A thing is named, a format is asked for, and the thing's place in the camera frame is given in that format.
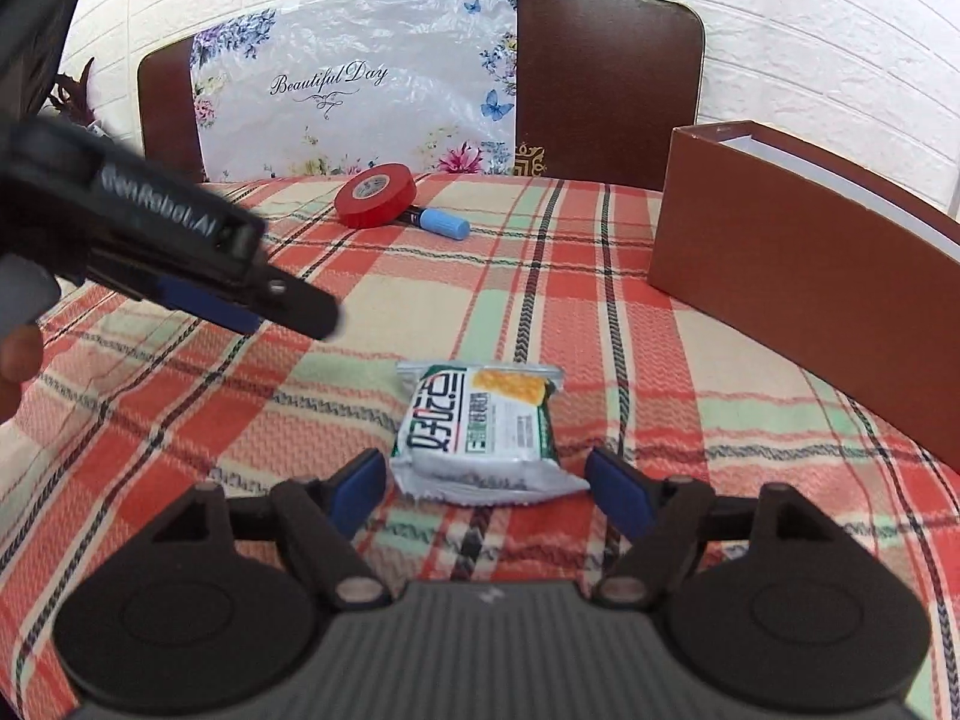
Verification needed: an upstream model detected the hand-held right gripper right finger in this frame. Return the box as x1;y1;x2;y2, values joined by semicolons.
583;446;835;610

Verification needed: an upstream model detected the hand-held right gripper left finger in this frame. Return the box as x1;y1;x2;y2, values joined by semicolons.
150;446;392;610

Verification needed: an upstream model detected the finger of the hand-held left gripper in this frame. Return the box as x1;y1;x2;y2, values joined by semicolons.
154;277;263;333
255;271;344;341

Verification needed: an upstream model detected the white snack packet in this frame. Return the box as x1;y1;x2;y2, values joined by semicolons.
388;358;593;506

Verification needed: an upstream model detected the brown cardboard box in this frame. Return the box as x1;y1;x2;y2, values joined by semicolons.
646;120;960;478

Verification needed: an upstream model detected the person's left hand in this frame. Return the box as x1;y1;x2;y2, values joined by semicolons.
0;326;46;415

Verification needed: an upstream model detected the dark red plant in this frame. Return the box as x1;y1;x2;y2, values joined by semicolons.
46;56;110;142

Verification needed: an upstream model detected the red tape roll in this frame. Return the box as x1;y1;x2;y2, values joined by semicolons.
334;162;418;230

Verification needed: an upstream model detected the blue marker pen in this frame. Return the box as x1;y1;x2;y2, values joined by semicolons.
403;205;473;239

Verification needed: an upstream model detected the floral plastic bag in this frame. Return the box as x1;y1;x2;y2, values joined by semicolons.
189;0;521;182

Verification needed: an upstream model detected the plaid blanket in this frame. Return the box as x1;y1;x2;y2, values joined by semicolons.
0;172;960;720

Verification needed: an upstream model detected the brown wooden headboard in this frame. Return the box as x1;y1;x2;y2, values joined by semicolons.
137;0;708;193

